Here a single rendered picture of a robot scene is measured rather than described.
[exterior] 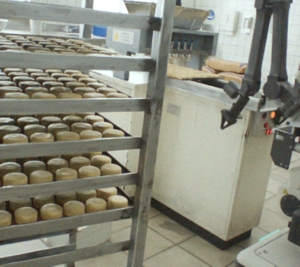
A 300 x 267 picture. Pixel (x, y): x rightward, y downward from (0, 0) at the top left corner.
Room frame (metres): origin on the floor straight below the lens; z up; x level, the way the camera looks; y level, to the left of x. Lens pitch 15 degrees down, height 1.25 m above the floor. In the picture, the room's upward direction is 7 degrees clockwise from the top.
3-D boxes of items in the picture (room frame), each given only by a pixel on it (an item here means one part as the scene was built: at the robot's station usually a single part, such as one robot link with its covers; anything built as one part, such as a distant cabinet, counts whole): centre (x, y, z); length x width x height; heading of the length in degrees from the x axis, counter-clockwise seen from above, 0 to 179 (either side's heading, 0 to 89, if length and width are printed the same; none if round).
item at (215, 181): (2.34, -0.39, 0.45); 0.70 x 0.34 x 0.90; 43
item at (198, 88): (2.69, 0.14, 0.87); 2.01 x 0.03 x 0.07; 43
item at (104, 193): (0.97, 0.09, 0.78); 0.05 x 0.05 x 0.02
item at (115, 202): (0.92, 0.05, 0.78); 0.05 x 0.05 x 0.02
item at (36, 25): (4.75, 1.44, 0.98); 0.20 x 0.14 x 0.20; 87
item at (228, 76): (6.08, -1.29, 0.47); 0.72 x 0.42 x 0.17; 142
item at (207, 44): (2.71, -0.04, 1.01); 0.72 x 0.33 x 0.34; 133
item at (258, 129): (2.08, -0.64, 0.77); 0.24 x 0.04 x 0.14; 133
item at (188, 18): (2.71, -0.04, 1.25); 0.56 x 0.29 x 0.14; 133
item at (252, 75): (1.75, -0.43, 1.18); 0.11 x 0.06 x 0.43; 134
